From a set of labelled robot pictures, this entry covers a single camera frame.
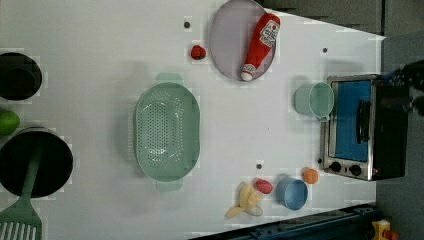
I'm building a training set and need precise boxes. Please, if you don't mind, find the orange toy fruit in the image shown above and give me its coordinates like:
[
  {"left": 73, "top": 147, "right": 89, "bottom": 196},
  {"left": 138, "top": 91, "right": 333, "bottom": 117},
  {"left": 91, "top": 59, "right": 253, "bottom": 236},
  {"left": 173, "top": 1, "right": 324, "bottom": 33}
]
[{"left": 302, "top": 168, "right": 319, "bottom": 184}]

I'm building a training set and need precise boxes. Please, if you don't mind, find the green plastic strainer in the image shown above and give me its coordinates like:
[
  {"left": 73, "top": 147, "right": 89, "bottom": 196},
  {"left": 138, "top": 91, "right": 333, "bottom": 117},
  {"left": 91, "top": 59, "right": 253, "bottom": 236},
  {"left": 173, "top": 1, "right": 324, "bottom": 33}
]
[{"left": 134, "top": 72, "right": 200, "bottom": 192}]

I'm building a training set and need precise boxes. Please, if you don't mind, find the toy toaster oven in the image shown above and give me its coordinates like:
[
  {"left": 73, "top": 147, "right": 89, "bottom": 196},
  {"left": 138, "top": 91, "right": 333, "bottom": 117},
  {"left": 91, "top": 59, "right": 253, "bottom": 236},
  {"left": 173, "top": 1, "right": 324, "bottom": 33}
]
[{"left": 320, "top": 74, "right": 410, "bottom": 181}]

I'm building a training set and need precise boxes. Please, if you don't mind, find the green toy lime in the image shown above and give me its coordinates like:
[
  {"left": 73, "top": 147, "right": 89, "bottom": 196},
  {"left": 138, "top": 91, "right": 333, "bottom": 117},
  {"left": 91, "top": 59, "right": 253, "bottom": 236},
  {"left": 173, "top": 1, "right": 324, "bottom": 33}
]
[{"left": 0, "top": 111, "right": 20, "bottom": 136}]

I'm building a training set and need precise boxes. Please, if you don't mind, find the blue plastic cup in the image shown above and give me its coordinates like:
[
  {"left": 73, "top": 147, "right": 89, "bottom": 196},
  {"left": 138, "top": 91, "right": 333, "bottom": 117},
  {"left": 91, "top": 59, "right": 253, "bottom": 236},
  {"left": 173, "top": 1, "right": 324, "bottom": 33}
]
[{"left": 276, "top": 177, "right": 308, "bottom": 211}]

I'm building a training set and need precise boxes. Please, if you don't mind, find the lavender plate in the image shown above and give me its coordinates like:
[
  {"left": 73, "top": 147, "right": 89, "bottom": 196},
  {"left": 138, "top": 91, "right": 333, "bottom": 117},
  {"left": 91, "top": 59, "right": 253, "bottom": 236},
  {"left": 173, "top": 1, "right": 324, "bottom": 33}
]
[{"left": 209, "top": 0, "right": 277, "bottom": 81}]

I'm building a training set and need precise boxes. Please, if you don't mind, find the small red toy strawberry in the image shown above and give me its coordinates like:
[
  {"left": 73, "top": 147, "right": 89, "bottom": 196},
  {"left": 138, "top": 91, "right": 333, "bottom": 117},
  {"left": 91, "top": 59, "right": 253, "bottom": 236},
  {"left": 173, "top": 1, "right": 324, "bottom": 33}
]
[{"left": 190, "top": 45, "right": 207, "bottom": 60}]

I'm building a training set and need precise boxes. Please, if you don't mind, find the blue table frame rail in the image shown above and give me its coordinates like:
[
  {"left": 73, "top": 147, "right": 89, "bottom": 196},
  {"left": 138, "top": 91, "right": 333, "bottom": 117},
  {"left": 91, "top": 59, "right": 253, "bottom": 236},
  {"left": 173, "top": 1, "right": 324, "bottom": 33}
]
[{"left": 191, "top": 204, "right": 382, "bottom": 240}]

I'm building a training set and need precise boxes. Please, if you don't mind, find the green slotted spatula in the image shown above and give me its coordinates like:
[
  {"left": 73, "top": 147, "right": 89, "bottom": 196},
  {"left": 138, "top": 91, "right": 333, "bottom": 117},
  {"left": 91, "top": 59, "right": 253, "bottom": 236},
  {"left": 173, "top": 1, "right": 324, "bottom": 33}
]
[{"left": 0, "top": 144, "right": 43, "bottom": 240}]

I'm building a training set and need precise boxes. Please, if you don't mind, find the red plush ketchup bottle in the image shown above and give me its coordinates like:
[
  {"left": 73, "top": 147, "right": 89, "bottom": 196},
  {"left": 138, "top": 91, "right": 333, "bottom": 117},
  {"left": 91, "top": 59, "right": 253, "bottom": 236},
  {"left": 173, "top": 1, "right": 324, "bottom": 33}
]
[{"left": 241, "top": 13, "right": 280, "bottom": 81}]

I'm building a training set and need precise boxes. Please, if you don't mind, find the green plastic cup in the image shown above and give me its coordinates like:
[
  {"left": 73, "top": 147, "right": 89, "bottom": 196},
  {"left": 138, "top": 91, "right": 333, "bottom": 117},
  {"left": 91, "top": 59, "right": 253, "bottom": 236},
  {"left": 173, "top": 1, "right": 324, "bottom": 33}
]
[{"left": 294, "top": 82, "right": 335, "bottom": 122}]

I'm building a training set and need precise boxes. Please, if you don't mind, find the red plush strawberry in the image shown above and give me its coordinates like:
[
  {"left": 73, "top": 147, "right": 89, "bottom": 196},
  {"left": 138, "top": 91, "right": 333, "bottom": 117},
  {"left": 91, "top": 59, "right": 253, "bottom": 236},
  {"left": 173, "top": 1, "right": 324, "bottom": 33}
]
[{"left": 255, "top": 179, "right": 274, "bottom": 194}]

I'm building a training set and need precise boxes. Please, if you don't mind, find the large black pot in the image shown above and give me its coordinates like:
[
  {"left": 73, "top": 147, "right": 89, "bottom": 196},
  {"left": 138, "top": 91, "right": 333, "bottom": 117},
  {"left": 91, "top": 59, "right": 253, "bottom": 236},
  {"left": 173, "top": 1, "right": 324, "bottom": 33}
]
[{"left": 0, "top": 128, "right": 73, "bottom": 198}]

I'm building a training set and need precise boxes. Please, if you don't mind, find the yellow plush banana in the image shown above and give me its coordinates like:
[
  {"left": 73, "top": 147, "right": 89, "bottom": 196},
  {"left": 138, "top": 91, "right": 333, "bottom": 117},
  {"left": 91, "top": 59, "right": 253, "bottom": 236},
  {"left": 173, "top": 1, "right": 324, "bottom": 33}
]
[{"left": 225, "top": 183, "right": 263, "bottom": 218}]

